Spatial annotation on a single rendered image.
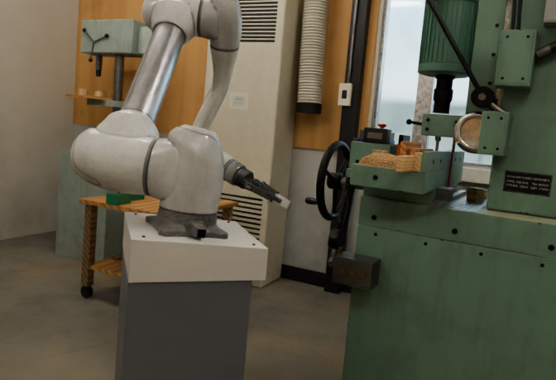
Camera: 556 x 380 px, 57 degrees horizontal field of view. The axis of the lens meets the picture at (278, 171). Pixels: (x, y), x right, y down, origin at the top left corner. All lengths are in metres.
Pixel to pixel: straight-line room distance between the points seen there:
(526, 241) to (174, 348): 0.94
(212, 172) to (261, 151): 1.77
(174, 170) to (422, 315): 0.82
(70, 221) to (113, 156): 2.32
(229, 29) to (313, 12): 1.46
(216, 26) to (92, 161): 0.64
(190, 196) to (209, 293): 0.24
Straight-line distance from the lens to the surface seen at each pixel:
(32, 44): 4.21
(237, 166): 1.94
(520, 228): 1.50
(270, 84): 3.06
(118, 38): 3.56
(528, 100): 1.60
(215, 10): 1.74
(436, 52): 1.68
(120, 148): 1.35
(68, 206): 3.64
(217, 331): 1.34
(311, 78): 3.08
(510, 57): 1.54
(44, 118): 4.27
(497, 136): 1.51
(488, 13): 1.70
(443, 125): 1.70
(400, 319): 1.62
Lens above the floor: 0.99
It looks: 5 degrees down
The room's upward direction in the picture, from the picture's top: 5 degrees clockwise
